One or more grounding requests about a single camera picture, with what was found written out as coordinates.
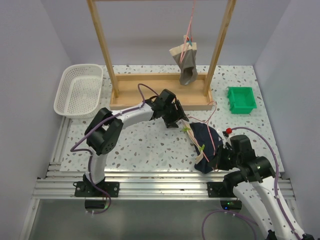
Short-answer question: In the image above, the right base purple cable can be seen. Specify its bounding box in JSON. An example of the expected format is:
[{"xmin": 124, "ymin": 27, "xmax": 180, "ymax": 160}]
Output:
[{"xmin": 201, "ymin": 209, "xmax": 258, "ymax": 240}]

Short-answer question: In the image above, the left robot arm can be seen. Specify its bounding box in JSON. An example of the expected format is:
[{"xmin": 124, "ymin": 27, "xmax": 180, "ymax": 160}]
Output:
[{"xmin": 83, "ymin": 89, "xmax": 189, "ymax": 197}]

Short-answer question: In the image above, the pink hanger on rack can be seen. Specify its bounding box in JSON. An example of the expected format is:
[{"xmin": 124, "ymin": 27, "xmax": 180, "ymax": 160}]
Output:
[{"xmin": 179, "ymin": 0, "xmax": 196, "ymax": 63}]

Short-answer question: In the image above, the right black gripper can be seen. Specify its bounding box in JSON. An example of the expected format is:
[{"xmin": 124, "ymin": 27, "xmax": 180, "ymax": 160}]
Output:
[{"xmin": 208, "ymin": 143, "xmax": 241, "ymax": 171}]

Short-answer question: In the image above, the blue clothespin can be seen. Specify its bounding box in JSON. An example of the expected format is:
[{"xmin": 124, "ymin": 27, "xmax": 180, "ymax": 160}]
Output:
[{"xmin": 186, "ymin": 37, "xmax": 193, "ymax": 47}]

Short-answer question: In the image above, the wooden clothes rack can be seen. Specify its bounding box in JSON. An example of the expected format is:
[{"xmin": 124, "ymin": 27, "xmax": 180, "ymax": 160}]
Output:
[{"xmin": 87, "ymin": 0, "xmax": 236, "ymax": 111}]

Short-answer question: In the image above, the grey beige underwear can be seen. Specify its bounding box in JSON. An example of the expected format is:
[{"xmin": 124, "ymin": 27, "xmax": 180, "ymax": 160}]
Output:
[{"xmin": 169, "ymin": 42, "xmax": 198, "ymax": 86}]

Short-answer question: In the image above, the navy blue underwear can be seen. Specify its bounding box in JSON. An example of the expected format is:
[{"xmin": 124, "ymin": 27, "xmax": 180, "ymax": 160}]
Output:
[{"xmin": 187, "ymin": 121, "xmax": 224, "ymax": 175}]

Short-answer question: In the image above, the green plastic bin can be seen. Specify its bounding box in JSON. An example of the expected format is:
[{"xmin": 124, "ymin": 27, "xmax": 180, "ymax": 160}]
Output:
[{"xmin": 227, "ymin": 87, "xmax": 257, "ymax": 114}]

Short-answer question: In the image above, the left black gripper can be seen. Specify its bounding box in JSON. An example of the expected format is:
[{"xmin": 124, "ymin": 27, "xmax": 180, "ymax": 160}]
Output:
[{"xmin": 162, "ymin": 100, "xmax": 188, "ymax": 129}]

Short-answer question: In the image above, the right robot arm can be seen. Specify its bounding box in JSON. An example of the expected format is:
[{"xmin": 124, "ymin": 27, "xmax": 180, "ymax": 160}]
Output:
[{"xmin": 207, "ymin": 133, "xmax": 314, "ymax": 240}]

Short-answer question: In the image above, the aluminium rail base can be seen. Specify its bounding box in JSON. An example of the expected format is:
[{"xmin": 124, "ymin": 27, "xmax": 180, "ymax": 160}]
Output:
[{"xmin": 32, "ymin": 117, "xmax": 298, "ymax": 201}]

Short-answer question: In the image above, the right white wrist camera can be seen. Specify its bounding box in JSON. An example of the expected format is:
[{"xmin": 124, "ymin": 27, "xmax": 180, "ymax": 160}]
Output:
[{"xmin": 222, "ymin": 127, "xmax": 233, "ymax": 149}]

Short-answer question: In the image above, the pink wire hanger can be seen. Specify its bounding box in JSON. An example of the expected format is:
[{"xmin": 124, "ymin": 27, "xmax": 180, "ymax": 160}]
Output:
[{"xmin": 186, "ymin": 100, "xmax": 221, "ymax": 173}]

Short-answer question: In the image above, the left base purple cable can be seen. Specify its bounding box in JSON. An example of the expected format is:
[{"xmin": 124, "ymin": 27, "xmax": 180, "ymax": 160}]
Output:
[{"xmin": 72, "ymin": 172, "xmax": 112, "ymax": 216}]

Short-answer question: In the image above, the white plastic basket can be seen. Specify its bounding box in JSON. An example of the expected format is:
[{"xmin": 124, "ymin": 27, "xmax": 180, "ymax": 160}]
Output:
[{"xmin": 53, "ymin": 64, "xmax": 104, "ymax": 119}]

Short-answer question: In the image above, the green clothespin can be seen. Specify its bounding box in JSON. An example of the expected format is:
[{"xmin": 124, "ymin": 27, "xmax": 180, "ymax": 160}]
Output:
[
  {"xmin": 182, "ymin": 127, "xmax": 191, "ymax": 133},
  {"xmin": 198, "ymin": 144, "xmax": 205, "ymax": 153}
]

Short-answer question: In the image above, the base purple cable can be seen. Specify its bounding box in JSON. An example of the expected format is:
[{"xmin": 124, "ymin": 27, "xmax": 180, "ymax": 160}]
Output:
[
  {"xmin": 72, "ymin": 172, "xmax": 112, "ymax": 216},
  {"xmin": 201, "ymin": 209, "xmax": 258, "ymax": 240}
]

